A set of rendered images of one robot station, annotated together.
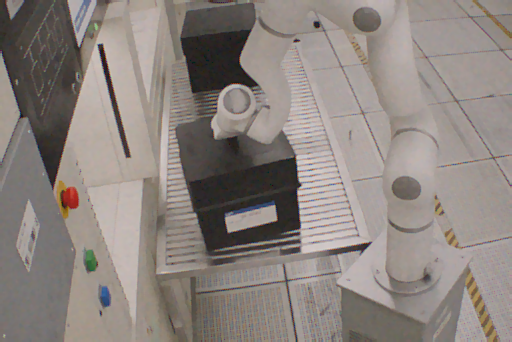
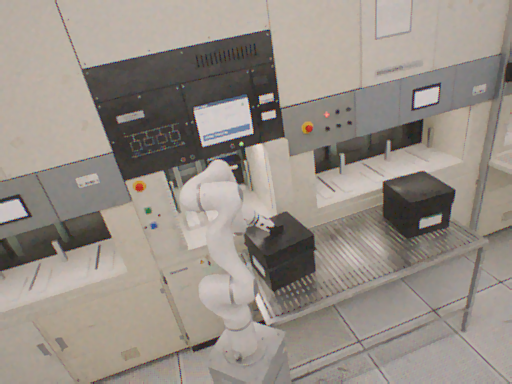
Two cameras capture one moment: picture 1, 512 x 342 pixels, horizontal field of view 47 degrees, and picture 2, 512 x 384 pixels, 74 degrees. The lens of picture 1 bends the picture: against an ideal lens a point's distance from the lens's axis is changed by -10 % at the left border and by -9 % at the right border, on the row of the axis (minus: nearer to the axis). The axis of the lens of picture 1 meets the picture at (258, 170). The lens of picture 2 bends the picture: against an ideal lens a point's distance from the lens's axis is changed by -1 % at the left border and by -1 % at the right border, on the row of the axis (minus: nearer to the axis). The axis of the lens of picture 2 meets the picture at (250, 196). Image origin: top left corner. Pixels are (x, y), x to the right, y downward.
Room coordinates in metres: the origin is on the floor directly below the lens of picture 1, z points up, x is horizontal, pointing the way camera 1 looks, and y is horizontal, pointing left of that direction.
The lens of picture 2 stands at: (1.09, -1.36, 2.08)
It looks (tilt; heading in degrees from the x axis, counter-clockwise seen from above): 30 degrees down; 78
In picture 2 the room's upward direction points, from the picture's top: 11 degrees counter-clockwise
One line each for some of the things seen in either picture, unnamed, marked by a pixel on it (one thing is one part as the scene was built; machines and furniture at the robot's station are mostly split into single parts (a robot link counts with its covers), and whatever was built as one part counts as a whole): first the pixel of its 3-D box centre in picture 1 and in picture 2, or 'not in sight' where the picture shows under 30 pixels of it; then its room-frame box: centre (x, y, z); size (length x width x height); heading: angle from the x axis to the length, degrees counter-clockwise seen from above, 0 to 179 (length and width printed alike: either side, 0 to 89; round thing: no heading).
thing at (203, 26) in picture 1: (222, 46); (415, 203); (2.36, 0.07, 0.89); 0.29 x 0.29 x 0.25; 86
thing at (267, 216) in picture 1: (240, 188); (280, 255); (1.48, 0.06, 0.85); 0.28 x 0.28 x 0.17; 9
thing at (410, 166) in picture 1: (410, 185); (224, 299); (1.11, -0.34, 1.07); 0.19 x 0.12 x 0.24; 157
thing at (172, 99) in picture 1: (257, 213); (354, 293); (1.92, 0.03, 0.38); 1.30 x 0.60 x 0.76; 0
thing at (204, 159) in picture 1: (233, 150); (277, 236); (1.48, 0.06, 0.98); 0.29 x 0.29 x 0.13; 9
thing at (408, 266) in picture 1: (409, 243); (241, 333); (1.14, -0.35, 0.85); 0.19 x 0.19 x 0.18
